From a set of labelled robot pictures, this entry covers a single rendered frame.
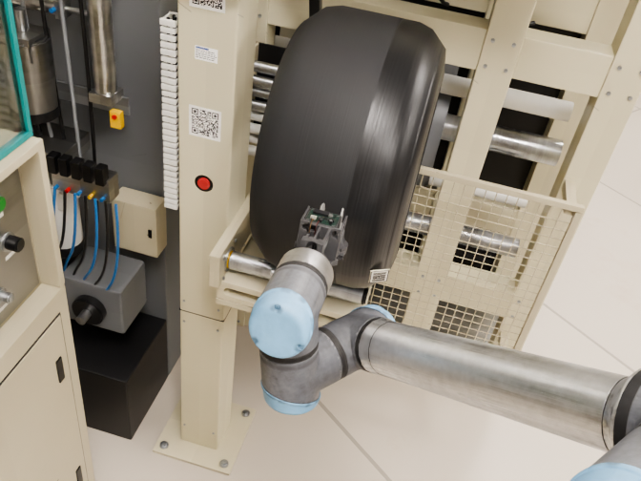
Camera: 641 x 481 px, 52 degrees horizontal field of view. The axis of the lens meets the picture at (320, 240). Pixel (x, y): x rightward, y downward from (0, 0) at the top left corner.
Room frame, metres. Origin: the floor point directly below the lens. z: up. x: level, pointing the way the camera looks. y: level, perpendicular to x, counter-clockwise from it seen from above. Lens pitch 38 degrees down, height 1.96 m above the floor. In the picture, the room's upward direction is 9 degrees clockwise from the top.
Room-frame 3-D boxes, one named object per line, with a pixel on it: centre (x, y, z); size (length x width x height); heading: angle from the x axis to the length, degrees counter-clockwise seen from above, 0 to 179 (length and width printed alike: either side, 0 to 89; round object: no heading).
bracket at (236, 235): (1.35, 0.20, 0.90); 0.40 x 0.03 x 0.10; 171
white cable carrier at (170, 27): (1.33, 0.37, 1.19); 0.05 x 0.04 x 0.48; 171
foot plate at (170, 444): (1.34, 0.28, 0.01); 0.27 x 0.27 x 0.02; 81
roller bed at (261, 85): (1.73, 0.18, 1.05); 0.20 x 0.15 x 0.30; 81
